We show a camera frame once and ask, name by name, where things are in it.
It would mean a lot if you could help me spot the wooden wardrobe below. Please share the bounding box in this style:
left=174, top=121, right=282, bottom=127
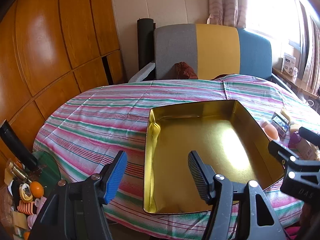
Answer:
left=1, top=0, right=127, bottom=150

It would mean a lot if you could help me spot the black rolled mat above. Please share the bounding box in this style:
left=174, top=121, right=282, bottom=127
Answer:
left=137, top=18, right=155, bottom=70

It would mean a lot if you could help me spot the green glass side table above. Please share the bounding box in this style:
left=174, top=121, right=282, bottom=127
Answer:
left=33, top=151, right=61, bottom=197

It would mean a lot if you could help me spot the wooden desk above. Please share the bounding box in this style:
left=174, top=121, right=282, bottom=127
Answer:
left=272, top=68, right=319, bottom=99

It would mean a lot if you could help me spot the grey yellow blue armchair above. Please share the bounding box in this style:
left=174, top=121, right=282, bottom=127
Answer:
left=129, top=24, right=289, bottom=90

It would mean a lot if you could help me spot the white box on desk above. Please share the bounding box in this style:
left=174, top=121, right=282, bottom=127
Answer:
left=281, top=53, right=296, bottom=76

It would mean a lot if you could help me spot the black tube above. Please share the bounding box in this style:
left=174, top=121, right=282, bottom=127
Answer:
left=0, top=120, right=38, bottom=171

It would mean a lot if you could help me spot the blue snack packet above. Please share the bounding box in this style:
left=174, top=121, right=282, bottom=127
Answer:
left=271, top=112, right=290, bottom=138

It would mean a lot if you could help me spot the orange fruit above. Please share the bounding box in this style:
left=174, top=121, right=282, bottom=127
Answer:
left=29, top=181, right=44, bottom=198

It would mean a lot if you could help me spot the peach pink bottle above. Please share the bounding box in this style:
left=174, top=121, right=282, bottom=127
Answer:
left=259, top=120, right=280, bottom=141

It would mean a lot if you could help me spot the pink patterned curtain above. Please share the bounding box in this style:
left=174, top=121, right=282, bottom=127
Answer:
left=207, top=0, right=248, bottom=29

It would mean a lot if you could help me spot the yellow sponge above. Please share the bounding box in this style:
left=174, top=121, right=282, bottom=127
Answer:
left=290, top=124, right=301, bottom=134

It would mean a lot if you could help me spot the striped bed sheet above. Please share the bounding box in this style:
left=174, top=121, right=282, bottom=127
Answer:
left=33, top=75, right=319, bottom=239

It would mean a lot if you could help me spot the purple snack packet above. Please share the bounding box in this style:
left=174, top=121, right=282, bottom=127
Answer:
left=289, top=131, right=319, bottom=161

